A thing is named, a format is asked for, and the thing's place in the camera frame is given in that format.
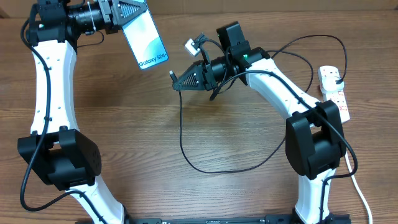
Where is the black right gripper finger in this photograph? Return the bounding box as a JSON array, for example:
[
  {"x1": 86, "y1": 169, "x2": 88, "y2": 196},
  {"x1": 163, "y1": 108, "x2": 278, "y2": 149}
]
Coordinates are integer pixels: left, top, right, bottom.
[
  {"x1": 183, "y1": 60, "x2": 205, "y2": 75},
  {"x1": 172, "y1": 72, "x2": 205, "y2": 91}
]

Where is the smartphone with light blue screen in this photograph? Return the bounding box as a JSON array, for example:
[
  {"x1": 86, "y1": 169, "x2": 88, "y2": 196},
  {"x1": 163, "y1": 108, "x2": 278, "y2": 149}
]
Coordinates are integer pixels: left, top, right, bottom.
[{"x1": 122, "y1": 9, "x2": 169, "y2": 70}]

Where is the black charging cable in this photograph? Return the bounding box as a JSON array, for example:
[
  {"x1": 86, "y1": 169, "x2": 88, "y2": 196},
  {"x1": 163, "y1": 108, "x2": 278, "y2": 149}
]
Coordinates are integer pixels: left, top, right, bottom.
[{"x1": 169, "y1": 34, "x2": 348, "y2": 174}]

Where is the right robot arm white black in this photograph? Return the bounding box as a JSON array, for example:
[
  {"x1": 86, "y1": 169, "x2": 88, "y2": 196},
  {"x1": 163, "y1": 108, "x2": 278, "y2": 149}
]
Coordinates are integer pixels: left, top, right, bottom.
[{"x1": 170, "y1": 22, "x2": 351, "y2": 223}]

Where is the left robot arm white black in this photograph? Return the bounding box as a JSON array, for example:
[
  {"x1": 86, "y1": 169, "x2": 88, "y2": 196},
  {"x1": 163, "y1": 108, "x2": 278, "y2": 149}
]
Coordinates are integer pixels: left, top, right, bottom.
[{"x1": 17, "y1": 1, "x2": 149, "y2": 223}]

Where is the white USB charger plug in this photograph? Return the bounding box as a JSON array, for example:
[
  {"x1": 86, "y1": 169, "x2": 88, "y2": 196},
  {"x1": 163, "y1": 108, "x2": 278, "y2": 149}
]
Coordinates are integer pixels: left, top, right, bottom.
[{"x1": 320, "y1": 76, "x2": 345, "y2": 94}]

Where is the white power strip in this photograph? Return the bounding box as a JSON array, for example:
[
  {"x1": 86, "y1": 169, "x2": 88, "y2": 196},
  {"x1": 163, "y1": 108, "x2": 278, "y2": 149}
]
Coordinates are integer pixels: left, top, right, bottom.
[{"x1": 318, "y1": 65, "x2": 350, "y2": 123}]

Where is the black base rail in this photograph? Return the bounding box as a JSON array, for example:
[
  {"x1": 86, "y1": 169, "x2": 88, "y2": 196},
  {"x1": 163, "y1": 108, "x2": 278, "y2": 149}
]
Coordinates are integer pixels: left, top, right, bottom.
[{"x1": 74, "y1": 213, "x2": 352, "y2": 224}]

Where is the white power strip cord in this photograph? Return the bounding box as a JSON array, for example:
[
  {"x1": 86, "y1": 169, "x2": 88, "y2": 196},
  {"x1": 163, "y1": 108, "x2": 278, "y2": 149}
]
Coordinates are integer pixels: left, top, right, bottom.
[{"x1": 343, "y1": 152, "x2": 374, "y2": 224}]

